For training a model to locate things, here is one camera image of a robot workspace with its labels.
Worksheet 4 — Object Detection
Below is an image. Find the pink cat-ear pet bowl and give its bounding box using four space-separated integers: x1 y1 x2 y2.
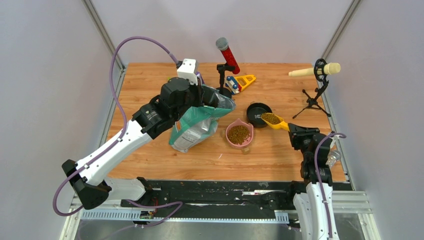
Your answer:
225 118 254 150

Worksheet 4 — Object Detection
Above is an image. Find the yellow orange toy triangle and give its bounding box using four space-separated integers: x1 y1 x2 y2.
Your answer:
235 74 257 92

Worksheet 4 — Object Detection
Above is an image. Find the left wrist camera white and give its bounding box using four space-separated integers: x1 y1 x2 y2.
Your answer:
176 58 199 86

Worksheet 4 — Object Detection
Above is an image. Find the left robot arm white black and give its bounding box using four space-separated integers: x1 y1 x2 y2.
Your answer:
62 77 219 210

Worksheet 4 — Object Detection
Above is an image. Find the black round-base mic stand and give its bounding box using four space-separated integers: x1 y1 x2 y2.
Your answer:
216 63 235 99

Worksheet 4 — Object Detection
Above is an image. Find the cream microphone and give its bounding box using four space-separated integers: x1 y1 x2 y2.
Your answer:
288 62 341 77

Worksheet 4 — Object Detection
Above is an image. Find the red glitter microphone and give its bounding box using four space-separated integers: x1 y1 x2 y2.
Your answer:
215 37 240 75

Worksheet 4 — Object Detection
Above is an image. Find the small wooden block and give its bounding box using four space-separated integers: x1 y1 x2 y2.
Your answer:
241 147 251 155

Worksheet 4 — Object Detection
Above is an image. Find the yellow scoop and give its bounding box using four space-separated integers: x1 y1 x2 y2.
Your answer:
260 112 290 132

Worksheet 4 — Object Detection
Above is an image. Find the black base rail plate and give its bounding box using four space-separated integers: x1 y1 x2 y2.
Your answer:
135 180 295 220

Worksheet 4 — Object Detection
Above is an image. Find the purple metronome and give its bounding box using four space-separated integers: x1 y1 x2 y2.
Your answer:
195 71 205 85

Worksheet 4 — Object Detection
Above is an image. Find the green pet food bag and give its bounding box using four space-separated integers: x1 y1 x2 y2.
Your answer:
168 89 236 153

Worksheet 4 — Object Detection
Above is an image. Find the silver glitter microphone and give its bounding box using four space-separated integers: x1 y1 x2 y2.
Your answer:
326 150 342 169

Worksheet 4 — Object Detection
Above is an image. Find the brown pet food kibble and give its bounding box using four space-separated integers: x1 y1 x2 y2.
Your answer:
227 113 282 146

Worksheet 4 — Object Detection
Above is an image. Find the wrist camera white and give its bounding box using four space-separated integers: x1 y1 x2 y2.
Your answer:
176 58 199 86
328 134 338 150

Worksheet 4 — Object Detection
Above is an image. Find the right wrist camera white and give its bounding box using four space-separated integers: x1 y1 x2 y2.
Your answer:
328 134 338 150

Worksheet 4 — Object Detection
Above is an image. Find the blue white toy car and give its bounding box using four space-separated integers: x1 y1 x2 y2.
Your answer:
225 76 242 95

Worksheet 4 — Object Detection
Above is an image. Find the black pet bowl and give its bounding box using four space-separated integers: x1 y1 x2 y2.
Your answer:
246 102 273 129

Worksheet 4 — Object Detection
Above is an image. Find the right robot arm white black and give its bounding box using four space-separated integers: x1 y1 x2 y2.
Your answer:
285 123 340 240

